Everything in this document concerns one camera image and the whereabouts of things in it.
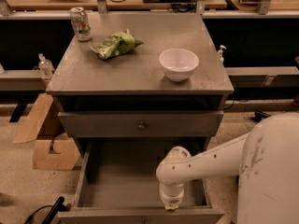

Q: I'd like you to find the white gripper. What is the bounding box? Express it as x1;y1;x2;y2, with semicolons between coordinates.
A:
159;184;185;210

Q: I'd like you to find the grey drawer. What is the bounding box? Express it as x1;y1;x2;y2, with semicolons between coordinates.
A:
58;111;223;138
59;140;224;224

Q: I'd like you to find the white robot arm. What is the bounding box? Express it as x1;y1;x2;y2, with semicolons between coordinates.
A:
156;113;299;224

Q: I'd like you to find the grey top drawer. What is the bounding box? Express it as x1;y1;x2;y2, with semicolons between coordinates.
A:
58;111;223;138

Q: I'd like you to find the grey drawer cabinet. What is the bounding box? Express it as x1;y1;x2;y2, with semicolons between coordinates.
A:
47;12;234;153

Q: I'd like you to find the cardboard box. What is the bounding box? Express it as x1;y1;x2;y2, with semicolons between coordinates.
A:
12;93;80;171

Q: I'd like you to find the white bowl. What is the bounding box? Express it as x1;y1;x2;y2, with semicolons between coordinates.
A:
159;49;199;82

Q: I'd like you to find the white pump bottle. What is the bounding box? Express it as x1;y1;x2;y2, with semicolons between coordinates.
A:
218;45;227;63

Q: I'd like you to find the green chip bag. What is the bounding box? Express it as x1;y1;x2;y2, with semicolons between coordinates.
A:
91;30;143;60

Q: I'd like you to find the clear sanitizer bottle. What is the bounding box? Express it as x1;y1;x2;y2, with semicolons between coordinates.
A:
38;53;54;77

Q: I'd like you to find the soda can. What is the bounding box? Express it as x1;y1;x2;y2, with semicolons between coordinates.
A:
70;7;91;41

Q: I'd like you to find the black cable on floor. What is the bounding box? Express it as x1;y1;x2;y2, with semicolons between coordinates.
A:
23;196;68;224

